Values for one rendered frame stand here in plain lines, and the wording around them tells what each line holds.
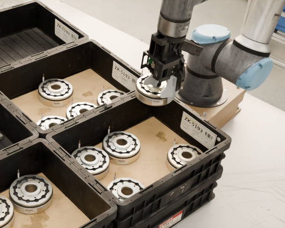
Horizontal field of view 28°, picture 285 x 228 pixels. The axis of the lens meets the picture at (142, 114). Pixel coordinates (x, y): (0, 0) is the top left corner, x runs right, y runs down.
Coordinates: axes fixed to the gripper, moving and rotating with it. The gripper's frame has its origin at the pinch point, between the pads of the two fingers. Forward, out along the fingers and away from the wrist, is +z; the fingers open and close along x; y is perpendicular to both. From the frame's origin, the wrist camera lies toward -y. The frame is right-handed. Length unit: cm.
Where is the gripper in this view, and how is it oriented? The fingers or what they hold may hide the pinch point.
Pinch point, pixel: (164, 93)
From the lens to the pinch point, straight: 149.4
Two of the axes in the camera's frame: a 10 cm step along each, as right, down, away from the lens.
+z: -1.4, 7.6, 6.3
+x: 6.7, 5.4, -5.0
